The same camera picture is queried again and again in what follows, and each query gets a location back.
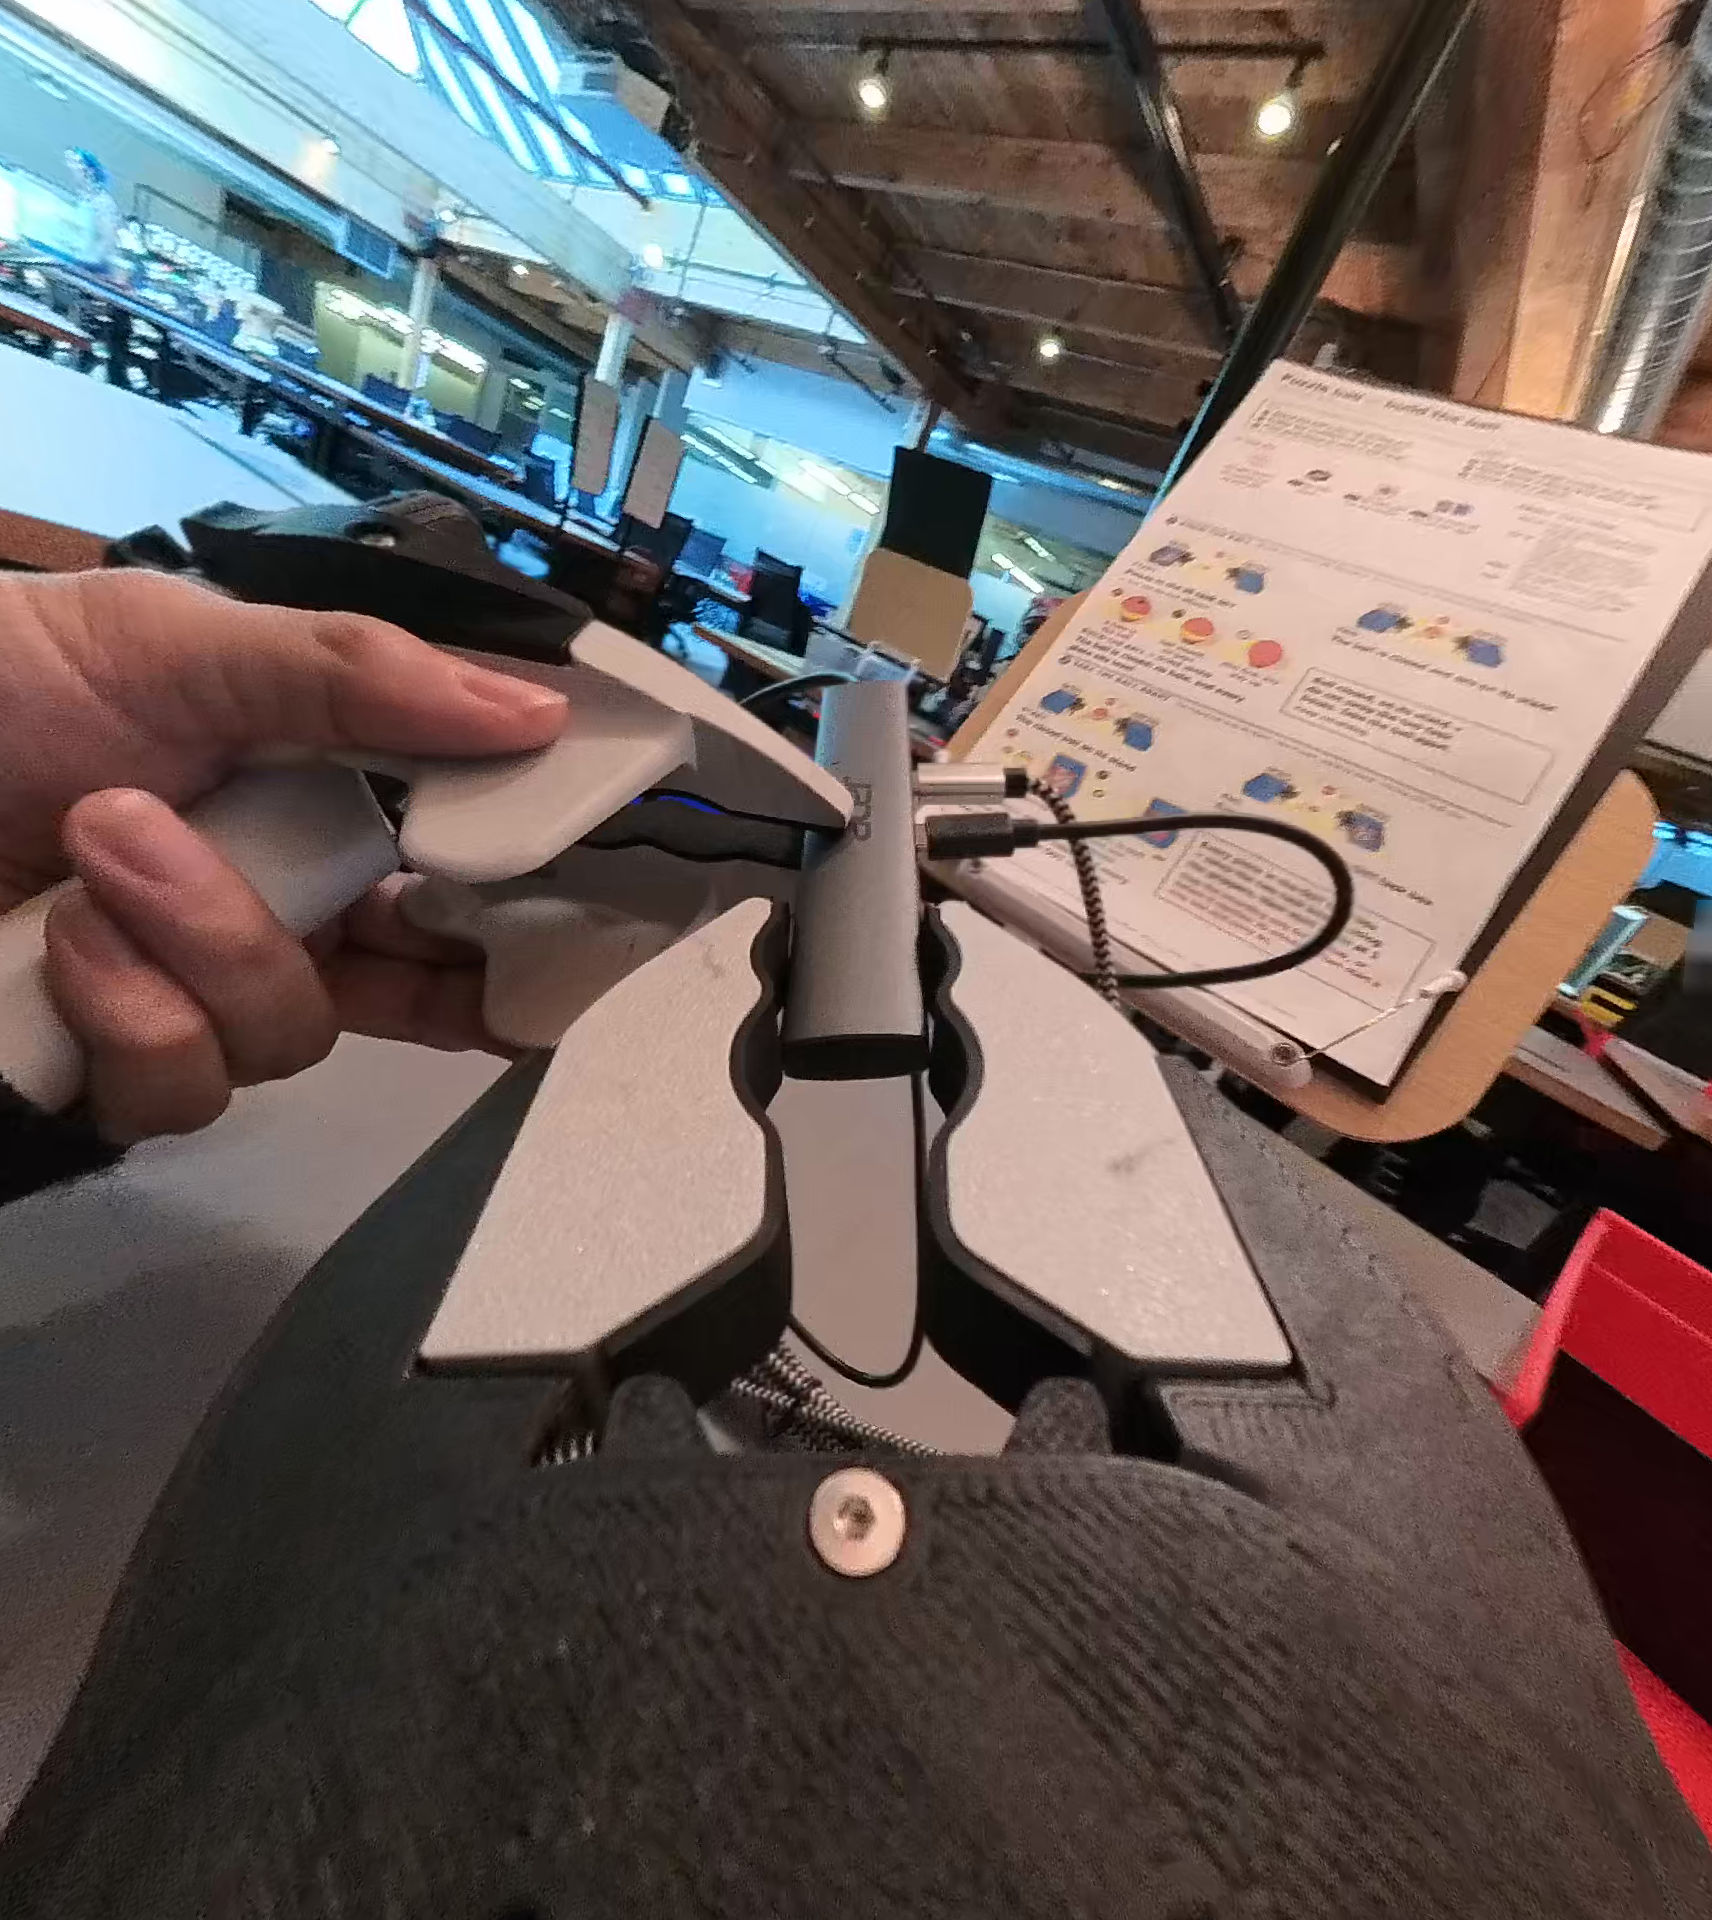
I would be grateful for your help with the wooden document stand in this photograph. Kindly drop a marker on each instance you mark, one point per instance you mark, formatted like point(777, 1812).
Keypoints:
point(1530, 989)

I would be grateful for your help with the printed instruction sheet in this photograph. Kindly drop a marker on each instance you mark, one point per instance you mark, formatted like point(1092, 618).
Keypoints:
point(1395, 705)

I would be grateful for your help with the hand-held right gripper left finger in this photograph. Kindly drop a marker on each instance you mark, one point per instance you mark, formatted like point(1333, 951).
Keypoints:
point(616, 1172)

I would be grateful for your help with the grey usb hub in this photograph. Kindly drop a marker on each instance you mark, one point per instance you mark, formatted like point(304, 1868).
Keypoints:
point(857, 930)

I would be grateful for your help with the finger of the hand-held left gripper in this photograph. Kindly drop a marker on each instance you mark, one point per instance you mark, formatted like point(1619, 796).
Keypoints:
point(706, 720)
point(570, 944)

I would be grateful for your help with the silver ventilation duct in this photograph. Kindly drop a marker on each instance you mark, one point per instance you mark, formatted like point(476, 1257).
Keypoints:
point(1697, 196)

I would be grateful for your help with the black metal pole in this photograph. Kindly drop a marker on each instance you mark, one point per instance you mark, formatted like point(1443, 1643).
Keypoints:
point(1320, 239)

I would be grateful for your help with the person's left hand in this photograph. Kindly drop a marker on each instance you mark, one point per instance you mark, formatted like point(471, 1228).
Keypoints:
point(90, 692)

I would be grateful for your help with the red plastic bin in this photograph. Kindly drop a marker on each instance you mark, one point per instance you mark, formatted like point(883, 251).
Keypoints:
point(1666, 1320)

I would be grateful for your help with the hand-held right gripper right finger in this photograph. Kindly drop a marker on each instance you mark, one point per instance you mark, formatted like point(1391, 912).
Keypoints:
point(1095, 1186)

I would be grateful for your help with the black display panel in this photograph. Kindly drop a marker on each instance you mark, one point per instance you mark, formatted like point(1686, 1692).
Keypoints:
point(939, 510)

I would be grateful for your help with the cardboard sheet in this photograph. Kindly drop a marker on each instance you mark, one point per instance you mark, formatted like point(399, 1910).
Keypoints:
point(908, 608)

